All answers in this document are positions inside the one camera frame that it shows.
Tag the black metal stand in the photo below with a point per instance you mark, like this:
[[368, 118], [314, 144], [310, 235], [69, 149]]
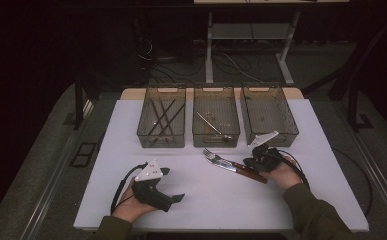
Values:
[[78, 100], [352, 106]]

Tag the metal spoon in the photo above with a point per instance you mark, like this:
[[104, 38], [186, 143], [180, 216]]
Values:
[[211, 124]]

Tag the smoky clear plastic bin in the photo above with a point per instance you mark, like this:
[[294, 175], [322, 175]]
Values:
[[216, 100], [269, 115], [162, 90]]

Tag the person's right hand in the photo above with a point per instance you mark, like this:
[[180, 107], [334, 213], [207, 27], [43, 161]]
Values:
[[286, 175]]

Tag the aluminium rail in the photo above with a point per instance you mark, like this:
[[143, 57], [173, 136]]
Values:
[[381, 185], [51, 186]]

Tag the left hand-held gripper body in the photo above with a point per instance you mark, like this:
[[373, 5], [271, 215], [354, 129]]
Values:
[[151, 195]]

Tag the person's left hand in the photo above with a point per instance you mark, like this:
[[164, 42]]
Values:
[[131, 210]]

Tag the black chopstick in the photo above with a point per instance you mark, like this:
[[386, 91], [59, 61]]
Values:
[[161, 117], [172, 119]]

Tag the white frame desk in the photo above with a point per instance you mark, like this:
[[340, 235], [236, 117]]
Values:
[[209, 50]]

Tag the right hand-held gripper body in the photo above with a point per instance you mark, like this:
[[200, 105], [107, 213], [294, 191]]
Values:
[[266, 158]]

